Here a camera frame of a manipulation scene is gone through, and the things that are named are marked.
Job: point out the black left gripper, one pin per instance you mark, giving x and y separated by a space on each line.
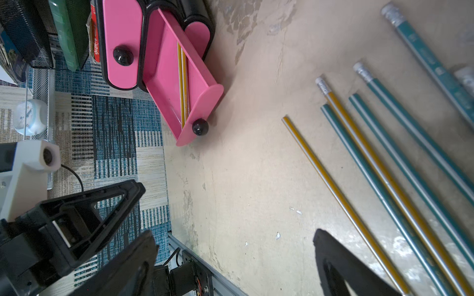
57 236

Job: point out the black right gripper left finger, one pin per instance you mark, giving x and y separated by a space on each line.
128 274

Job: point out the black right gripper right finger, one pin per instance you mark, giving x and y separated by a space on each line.
340 270

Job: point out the yellow pencil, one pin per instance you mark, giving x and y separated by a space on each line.
375 248
180 80
184 72

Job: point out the green pencil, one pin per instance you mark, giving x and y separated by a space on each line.
465 76
423 231
442 214
424 257
447 83
424 140

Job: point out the pink top drawer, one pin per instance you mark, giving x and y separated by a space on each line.
120 22

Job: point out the black drawer cabinet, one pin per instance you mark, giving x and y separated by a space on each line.
184 12

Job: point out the black drawer knob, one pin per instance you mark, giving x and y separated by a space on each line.
123 56

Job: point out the white round clock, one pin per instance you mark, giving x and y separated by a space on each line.
30 118

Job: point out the red book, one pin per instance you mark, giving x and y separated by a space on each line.
93 34

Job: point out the green book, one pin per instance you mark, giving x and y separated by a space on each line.
70 19

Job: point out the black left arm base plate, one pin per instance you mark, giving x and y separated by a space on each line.
180 274

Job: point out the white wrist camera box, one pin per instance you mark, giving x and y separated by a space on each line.
25 167

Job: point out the black mesh wire shelf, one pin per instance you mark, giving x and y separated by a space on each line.
23 24

